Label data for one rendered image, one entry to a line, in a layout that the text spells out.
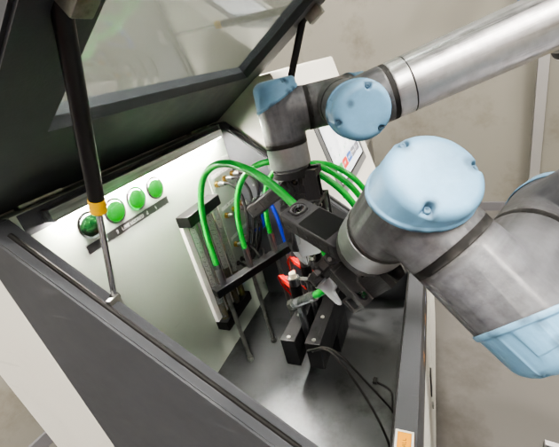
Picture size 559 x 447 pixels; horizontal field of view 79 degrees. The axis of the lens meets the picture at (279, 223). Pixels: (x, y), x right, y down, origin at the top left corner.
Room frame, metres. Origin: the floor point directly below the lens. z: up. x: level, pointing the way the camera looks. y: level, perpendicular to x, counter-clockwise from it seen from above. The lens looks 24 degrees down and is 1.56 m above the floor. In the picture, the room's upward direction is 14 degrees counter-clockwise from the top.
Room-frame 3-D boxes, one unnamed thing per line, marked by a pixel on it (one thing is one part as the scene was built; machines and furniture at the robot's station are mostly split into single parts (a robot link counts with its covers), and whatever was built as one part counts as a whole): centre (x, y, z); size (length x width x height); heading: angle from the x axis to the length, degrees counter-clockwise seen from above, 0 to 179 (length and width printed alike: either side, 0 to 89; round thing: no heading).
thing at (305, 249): (0.60, -0.04, 1.22); 0.06 x 0.03 x 0.09; 62
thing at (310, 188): (0.61, -0.05, 1.33); 0.09 x 0.08 x 0.12; 62
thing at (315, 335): (0.76, -0.06, 0.91); 0.34 x 0.10 x 0.15; 152
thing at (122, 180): (0.78, 0.23, 1.43); 0.54 x 0.03 x 0.02; 152
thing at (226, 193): (0.99, 0.12, 1.20); 0.13 x 0.03 x 0.31; 152
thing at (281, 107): (0.61, -0.05, 1.49); 0.09 x 0.08 x 0.11; 85
